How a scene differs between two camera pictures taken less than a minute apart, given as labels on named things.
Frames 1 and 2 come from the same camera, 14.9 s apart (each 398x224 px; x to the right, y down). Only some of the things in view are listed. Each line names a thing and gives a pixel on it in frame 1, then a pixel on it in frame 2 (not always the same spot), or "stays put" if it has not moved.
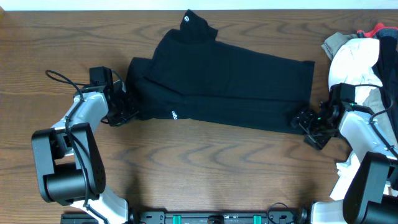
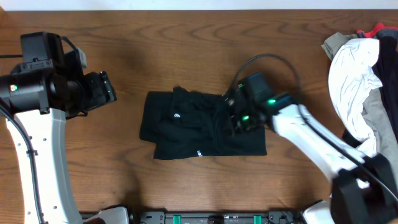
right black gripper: [303, 119] -> [235, 125]
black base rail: [299, 216] stays put
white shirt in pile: [352, 63] stays put
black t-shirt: [192, 76] -> [186, 124]
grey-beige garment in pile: [377, 101] stays put
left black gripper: [123, 106] -> [107, 88]
